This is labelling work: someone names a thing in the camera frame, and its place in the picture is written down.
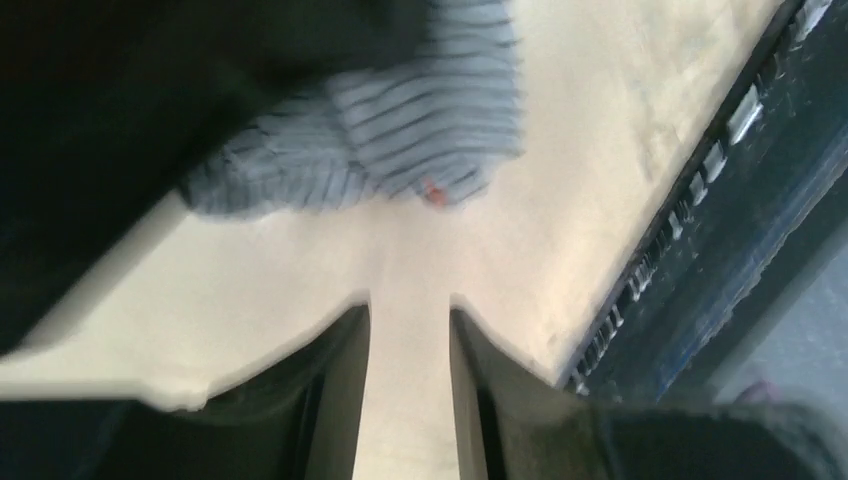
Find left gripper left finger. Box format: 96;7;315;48
1;304;370;480

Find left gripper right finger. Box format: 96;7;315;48
449;308;847;479

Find grey striped underwear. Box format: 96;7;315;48
178;1;523;218

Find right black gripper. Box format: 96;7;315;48
1;1;428;353

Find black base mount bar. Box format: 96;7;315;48
563;1;847;401

